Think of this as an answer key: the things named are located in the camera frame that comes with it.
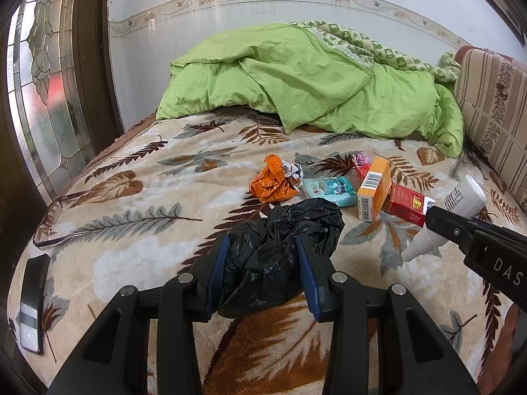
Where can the green quilt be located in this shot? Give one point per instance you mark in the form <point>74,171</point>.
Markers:
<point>288,78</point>

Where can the orange wrapper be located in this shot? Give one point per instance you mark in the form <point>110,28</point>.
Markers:
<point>269,185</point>

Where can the striped beige brown cushion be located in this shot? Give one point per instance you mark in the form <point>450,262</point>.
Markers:
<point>494,111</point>

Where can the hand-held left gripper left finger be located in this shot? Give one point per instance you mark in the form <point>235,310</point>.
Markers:
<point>215,273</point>

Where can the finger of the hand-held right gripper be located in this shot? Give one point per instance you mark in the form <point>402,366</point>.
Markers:
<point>448,226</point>

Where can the wooden stained glass door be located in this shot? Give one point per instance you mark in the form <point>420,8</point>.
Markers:
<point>45,90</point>

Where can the white spray bottle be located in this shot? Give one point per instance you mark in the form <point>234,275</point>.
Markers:
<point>465,197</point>

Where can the orange cardboard box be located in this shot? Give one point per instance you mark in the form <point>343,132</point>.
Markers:
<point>372,193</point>

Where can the small red wrapper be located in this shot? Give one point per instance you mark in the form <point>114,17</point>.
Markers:
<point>363,171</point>

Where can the red cigarette box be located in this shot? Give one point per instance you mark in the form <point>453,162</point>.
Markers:
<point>403,203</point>

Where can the silver wrapper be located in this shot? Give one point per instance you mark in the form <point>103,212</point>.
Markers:
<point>292,170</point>

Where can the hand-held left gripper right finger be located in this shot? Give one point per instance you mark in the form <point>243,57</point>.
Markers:
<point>311,279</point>

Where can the purple paper ball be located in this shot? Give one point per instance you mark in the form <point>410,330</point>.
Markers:
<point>363,159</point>

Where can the leaf-print beige blanket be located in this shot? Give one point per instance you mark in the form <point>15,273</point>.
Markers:
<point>144,222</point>

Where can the pink cushion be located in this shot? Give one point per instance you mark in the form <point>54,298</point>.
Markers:
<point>473,51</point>

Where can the person's right forearm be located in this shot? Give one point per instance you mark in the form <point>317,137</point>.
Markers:
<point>504,349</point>

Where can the teal tissue pack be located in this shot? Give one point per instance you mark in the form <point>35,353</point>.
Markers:
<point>329,189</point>

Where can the black plastic bag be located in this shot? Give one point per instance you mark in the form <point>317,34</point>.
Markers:
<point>267,255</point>

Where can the black smartphone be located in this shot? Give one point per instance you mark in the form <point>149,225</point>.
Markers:
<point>33,296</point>

